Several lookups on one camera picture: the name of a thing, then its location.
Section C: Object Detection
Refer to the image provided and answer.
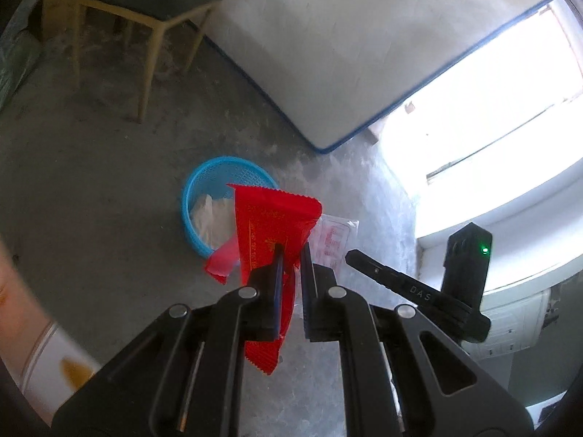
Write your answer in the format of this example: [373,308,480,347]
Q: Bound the blue mesh trash basket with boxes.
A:
[181,156,279,259]

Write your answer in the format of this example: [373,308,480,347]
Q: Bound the pink bubble wrap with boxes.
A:
[307,214,360,281]

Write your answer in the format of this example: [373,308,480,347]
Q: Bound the white tissue paper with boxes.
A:
[190,194,236,251]

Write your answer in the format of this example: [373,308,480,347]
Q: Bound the red foil wrapper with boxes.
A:
[204,184,323,375]

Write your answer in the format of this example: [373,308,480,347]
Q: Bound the right wooden chair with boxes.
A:
[72,0,222,121]

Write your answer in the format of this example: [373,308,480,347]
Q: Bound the patterned tablecloth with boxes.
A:
[1,248,101,425]

